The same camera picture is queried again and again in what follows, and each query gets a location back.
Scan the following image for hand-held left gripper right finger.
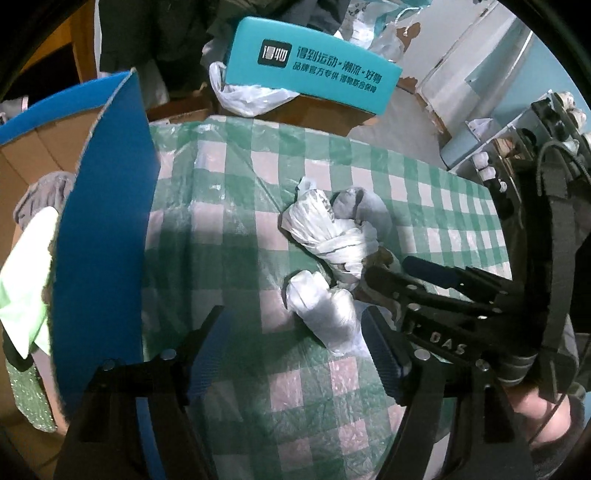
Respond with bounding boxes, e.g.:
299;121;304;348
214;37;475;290
362;307;532;480

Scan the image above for green checked tablecloth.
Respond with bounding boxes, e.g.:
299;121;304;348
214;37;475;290
141;115;514;480

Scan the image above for black jacket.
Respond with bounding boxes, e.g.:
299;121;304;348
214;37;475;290
97;0;232;95

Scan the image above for clear blue plastic bag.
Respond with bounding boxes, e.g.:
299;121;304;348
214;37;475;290
341;0;422;63

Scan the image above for grey cloth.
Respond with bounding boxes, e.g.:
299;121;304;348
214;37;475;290
13;172;75;228

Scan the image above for person's right hand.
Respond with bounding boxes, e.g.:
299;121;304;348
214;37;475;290
505;382;574;447

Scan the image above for white sock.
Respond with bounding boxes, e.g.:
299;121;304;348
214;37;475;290
283;271;362;357
278;178;382;285

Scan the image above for teal box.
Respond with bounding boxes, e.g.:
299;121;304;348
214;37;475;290
222;16;403;117

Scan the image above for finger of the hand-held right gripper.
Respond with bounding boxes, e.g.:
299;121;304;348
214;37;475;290
364;264;476;319
401;255;525;301

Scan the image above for green bubble wrap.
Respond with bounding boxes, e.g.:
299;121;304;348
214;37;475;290
7;355;59;433

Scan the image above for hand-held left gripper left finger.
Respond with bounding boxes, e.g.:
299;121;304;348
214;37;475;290
55;305;232;480

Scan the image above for blue cardboard box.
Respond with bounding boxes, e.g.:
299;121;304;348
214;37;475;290
0;68;167;480

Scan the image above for shoe rack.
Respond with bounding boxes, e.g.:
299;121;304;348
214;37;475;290
438;88;591;222

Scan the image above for person's right forearm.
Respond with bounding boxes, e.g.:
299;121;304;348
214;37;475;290
529;392;591;480

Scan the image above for wooden wardrobe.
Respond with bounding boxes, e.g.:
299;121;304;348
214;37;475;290
11;0;99;109

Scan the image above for grey sock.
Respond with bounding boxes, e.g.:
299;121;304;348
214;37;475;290
331;186;394;234

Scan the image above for white plastic bag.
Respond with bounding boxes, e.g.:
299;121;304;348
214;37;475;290
209;60;302;117

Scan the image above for light green cloth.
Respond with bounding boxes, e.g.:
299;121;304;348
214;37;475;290
0;207;62;361

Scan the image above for white shoe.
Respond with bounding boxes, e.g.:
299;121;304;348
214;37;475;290
472;151;498;184

